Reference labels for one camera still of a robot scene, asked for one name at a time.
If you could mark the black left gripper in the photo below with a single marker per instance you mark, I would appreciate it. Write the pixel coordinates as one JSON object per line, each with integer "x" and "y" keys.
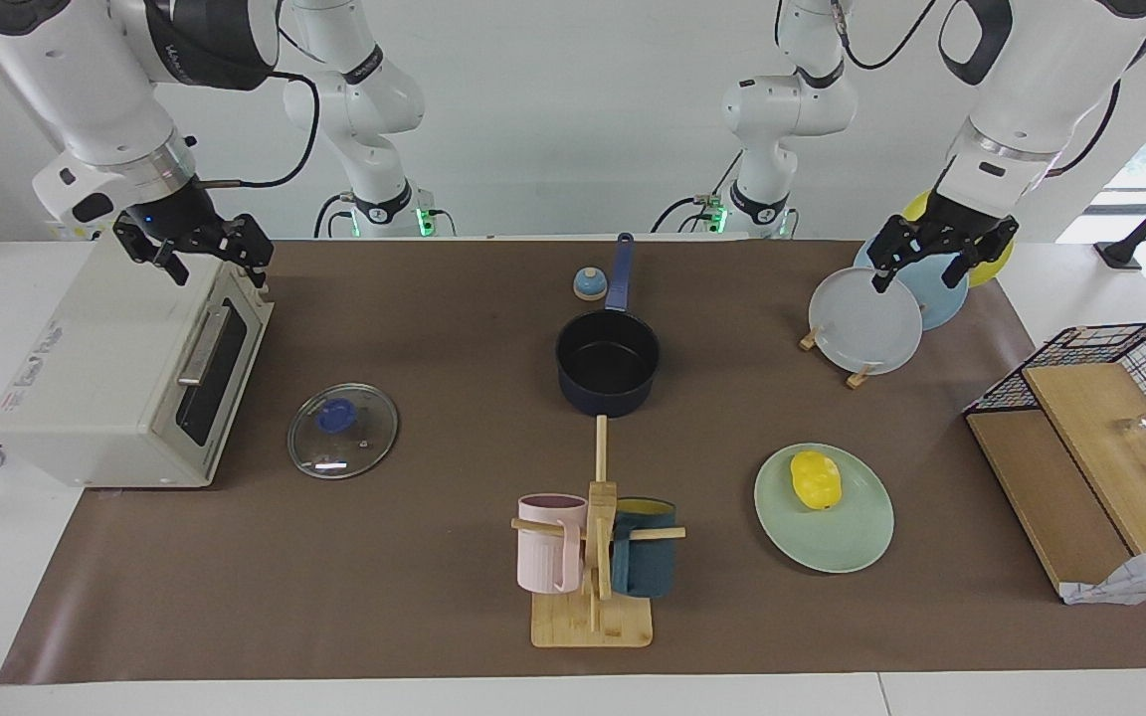
{"x": 956, "y": 227}

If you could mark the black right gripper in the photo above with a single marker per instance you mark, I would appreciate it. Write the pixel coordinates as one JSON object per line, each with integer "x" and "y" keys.
{"x": 175, "y": 224}

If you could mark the glass lid with blue knob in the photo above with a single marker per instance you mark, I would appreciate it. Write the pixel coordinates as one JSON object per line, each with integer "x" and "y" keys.
{"x": 364, "y": 447}

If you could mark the yellow lemon toy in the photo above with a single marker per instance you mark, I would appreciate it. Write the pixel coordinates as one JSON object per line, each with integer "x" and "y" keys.
{"x": 815, "y": 479}

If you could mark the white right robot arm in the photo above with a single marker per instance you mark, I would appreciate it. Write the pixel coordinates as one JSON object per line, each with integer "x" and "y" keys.
{"x": 86, "y": 80}

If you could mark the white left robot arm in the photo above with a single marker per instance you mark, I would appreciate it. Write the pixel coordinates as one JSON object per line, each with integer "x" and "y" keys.
{"x": 1031, "y": 80}

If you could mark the light blue plate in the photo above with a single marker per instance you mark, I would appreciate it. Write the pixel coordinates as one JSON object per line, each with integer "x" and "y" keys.
{"x": 941, "y": 298}

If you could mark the yellow plate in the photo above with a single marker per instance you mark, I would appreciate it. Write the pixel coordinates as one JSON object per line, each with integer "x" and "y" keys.
{"x": 991, "y": 270}

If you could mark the grey plate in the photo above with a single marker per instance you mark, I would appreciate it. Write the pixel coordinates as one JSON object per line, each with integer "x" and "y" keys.
{"x": 866, "y": 328}

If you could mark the wooden plate rack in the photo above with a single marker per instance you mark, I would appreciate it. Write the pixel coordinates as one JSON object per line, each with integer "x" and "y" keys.
{"x": 859, "y": 378}

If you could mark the pale green plate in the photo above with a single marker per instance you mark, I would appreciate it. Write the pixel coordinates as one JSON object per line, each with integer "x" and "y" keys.
{"x": 832, "y": 542}

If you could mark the cream toaster oven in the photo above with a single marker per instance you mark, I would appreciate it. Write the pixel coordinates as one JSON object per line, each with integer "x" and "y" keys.
{"x": 86, "y": 378}

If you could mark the small blue call bell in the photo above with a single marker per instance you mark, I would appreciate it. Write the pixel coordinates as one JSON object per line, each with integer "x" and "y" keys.
{"x": 590, "y": 286}

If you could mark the dark blue saucepan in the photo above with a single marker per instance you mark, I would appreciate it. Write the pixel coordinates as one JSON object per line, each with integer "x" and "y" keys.
{"x": 608, "y": 393}

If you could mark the brown table mat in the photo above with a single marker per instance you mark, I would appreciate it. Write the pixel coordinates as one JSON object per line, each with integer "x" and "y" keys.
{"x": 384, "y": 577}

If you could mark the white patterned cloth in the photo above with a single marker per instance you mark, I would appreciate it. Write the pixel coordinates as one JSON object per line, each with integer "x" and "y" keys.
{"x": 1140, "y": 577}

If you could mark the teal mug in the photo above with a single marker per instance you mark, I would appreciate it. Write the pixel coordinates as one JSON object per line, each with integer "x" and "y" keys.
{"x": 648, "y": 572}

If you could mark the pink ribbed mug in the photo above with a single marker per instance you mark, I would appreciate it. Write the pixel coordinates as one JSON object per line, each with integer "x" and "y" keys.
{"x": 543, "y": 557}

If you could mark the wooden mug tree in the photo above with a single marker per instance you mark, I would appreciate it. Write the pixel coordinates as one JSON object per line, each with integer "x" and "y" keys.
{"x": 593, "y": 626}

